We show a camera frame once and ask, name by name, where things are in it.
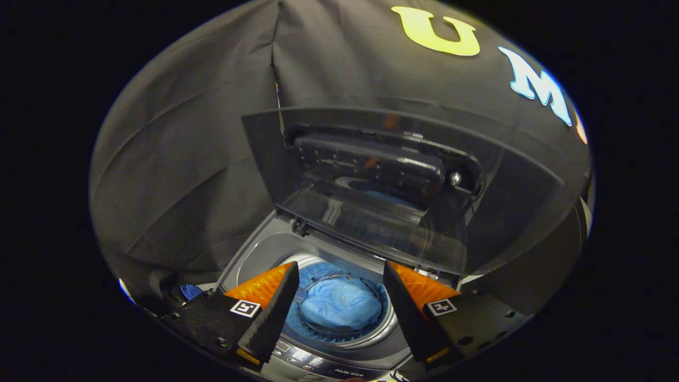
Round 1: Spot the dark washing machine lid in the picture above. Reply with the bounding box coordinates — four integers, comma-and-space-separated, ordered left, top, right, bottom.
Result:
241, 106, 566, 277

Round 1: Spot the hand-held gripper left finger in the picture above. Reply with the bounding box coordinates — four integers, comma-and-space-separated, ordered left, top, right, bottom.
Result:
161, 261, 301, 372

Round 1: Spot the black backdrop cloth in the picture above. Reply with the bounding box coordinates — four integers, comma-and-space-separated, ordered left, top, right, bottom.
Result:
89, 0, 594, 319

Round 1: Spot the light blue polo shirt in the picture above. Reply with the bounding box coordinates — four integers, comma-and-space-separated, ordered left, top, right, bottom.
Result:
300, 277, 384, 331

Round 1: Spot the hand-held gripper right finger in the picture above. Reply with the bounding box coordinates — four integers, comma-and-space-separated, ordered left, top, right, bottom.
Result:
382, 259, 531, 372

